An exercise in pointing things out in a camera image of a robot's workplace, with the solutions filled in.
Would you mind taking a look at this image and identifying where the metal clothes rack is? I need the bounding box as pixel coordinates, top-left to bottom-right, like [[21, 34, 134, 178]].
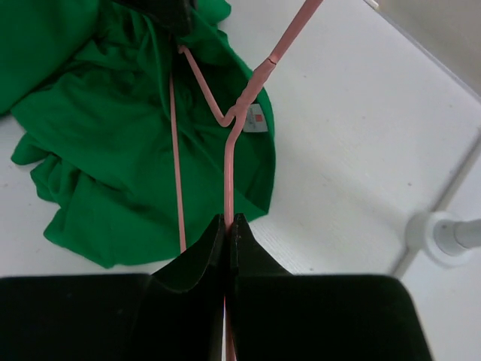
[[386, 127, 481, 278]]

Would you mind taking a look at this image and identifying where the green t shirt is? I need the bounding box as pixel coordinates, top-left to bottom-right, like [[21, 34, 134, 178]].
[[0, 0, 277, 270]]

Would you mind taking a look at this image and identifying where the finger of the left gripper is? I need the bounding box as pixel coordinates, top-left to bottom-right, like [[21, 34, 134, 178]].
[[119, 0, 198, 36]]

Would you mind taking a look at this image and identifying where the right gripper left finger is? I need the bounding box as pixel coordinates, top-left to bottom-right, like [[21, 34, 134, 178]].
[[1, 215, 225, 360]]

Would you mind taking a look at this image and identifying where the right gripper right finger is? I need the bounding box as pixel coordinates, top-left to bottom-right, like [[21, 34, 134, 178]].
[[229, 214, 431, 360]]

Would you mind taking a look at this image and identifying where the pink wire hanger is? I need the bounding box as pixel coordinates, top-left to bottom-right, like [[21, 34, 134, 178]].
[[169, 0, 323, 360]]

